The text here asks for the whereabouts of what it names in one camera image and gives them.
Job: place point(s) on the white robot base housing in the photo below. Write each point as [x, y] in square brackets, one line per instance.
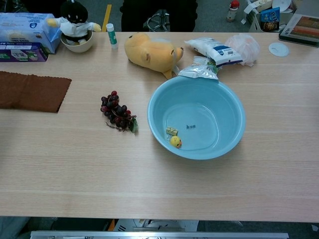
[154, 225]

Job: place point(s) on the white bottle with red cap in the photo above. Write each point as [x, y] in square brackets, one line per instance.
[233, 11]

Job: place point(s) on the white bag with blue label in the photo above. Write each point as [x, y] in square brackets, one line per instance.
[211, 49]

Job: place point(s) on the person in black clothes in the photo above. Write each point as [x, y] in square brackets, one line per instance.
[182, 15]

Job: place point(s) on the small yellow duck toy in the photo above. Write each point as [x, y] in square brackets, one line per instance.
[175, 142]

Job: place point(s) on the small gold clip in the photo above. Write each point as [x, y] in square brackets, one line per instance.
[172, 131]

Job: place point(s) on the coloured pencil tin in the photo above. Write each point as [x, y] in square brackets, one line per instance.
[302, 30]

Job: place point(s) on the blue white tissue pack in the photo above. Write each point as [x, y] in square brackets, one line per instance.
[22, 27]

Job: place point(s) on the dark red grape bunch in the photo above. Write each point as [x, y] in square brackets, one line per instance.
[114, 109]

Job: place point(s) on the brown cloth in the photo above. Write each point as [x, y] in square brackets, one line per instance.
[30, 92]

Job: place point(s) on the white storage box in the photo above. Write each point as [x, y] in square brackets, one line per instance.
[255, 22]

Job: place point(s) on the yellow plush animal toy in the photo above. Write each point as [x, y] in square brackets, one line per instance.
[149, 52]

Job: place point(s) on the beige bowl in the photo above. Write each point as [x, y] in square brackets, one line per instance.
[77, 48]

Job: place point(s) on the white snack bag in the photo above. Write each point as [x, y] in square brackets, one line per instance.
[198, 71]

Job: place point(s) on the white round table cap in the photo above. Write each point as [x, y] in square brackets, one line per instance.
[278, 49]

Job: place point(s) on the black and white plush doll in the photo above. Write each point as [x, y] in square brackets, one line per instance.
[73, 22]

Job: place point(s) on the green white glue stick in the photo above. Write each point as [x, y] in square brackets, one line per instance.
[112, 36]

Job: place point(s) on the aluminium rail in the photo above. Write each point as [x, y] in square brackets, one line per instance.
[159, 235]

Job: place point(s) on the pink mesh bath sponge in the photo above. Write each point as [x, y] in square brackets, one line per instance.
[245, 47]

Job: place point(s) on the light blue plastic basin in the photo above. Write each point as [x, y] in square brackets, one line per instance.
[199, 99]

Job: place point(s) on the purple carton box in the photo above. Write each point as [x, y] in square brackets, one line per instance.
[20, 52]

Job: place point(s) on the chrome stool base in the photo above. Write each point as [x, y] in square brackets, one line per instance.
[158, 21]

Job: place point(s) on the blue snack bag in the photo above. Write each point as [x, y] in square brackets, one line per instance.
[269, 20]

